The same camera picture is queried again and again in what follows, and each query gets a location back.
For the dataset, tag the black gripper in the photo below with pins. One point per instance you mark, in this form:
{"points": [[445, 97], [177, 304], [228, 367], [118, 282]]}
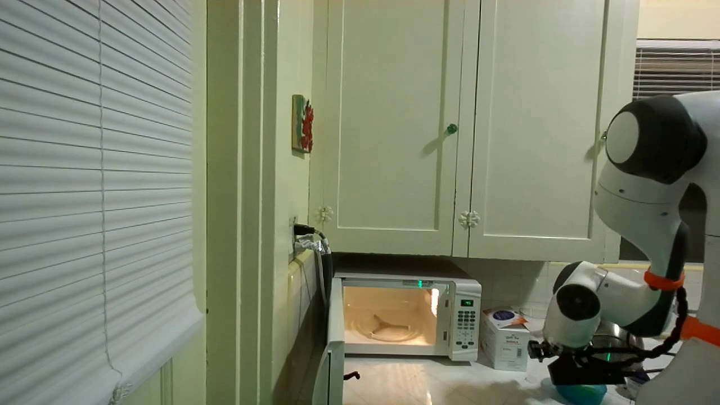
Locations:
{"points": [[589, 371]]}

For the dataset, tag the blue bowl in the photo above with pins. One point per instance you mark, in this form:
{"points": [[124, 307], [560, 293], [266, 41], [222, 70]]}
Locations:
{"points": [[581, 395]]}

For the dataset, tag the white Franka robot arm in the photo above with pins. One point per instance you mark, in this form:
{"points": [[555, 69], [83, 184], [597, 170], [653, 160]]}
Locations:
{"points": [[653, 194]]}

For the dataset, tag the white microwave oven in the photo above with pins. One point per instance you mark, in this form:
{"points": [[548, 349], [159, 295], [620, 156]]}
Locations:
{"points": [[464, 323]]}

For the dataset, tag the glass microwave turntable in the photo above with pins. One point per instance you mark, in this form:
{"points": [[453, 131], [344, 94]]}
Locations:
{"points": [[385, 328]]}

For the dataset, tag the microwave door with dark window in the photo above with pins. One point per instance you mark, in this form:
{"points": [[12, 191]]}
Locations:
{"points": [[336, 329]]}

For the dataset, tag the clear drinking glass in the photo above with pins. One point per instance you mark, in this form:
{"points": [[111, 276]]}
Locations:
{"points": [[534, 335]]}

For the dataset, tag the white box with blue circle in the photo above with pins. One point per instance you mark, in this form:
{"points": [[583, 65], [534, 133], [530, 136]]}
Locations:
{"points": [[506, 340]]}

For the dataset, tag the white cabinet latch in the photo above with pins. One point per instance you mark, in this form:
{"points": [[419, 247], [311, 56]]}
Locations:
{"points": [[470, 220]]}

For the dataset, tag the green cabinet knob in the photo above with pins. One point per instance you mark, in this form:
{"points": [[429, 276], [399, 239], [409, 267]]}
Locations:
{"points": [[451, 129]]}

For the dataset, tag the white cabinet hinge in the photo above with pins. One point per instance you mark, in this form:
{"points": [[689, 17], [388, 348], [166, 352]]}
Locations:
{"points": [[325, 214]]}

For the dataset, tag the cream cabinet door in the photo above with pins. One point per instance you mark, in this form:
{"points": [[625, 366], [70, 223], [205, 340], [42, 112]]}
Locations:
{"points": [[390, 113], [542, 75]]}

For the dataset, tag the small white window blind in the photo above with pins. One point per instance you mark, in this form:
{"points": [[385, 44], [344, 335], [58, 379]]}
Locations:
{"points": [[668, 70]]}

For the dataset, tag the large white window blind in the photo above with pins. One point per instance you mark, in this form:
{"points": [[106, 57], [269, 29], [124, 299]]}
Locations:
{"points": [[92, 188]]}

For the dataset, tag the red framed wall picture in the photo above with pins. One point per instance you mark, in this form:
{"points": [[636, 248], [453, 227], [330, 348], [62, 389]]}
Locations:
{"points": [[302, 125]]}

